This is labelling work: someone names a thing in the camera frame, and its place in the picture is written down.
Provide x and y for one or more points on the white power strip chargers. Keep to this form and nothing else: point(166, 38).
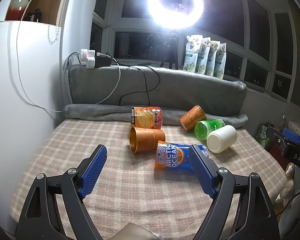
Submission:
point(88, 58)

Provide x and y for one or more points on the black power adapter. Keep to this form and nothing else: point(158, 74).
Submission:
point(102, 61)

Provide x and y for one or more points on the grey back cushion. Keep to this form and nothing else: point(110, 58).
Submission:
point(176, 89)

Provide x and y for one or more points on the gold brown cup back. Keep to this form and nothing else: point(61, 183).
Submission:
point(192, 117)

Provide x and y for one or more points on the white plastic cup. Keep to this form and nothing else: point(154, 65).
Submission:
point(221, 139)

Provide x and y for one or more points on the refill pouch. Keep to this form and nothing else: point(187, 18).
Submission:
point(203, 55)
point(191, 52)
point(212, 57)
point(220, 62)

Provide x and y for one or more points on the orange chips paper cup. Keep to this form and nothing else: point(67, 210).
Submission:
point(146, 117)

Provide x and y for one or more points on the black light tripod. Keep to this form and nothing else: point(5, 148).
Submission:
point(171, 47)

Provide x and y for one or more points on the green plastic cup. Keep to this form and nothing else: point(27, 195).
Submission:
point(203, 128)

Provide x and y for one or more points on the green white shopping bag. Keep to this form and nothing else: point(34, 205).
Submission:
point(261, 136)

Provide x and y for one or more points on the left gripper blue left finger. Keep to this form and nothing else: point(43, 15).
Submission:
point(40, 218)

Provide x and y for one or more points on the dark glass bottle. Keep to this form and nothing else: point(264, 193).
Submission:
point(34, 16)

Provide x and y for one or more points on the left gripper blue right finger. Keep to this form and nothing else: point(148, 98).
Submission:
point(255, 216)

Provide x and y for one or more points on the blue orange Arctic Ocean cup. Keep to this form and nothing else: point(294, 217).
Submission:
point(172, 155)

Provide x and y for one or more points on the gold brown cup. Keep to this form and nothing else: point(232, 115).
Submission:
point(144, 139)
point(192, 117)

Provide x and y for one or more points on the white cabinet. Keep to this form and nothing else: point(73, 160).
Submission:
point(32, 87)

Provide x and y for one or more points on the beige plush toy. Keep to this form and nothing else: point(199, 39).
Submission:
point(286, 192)

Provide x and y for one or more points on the bright ring light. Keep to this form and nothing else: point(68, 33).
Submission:
point(175, 14)

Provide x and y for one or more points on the gold brown cup front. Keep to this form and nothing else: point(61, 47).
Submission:
point(144, 139)

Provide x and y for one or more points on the grey rolled blanket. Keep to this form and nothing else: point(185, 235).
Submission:
point(92, 112)

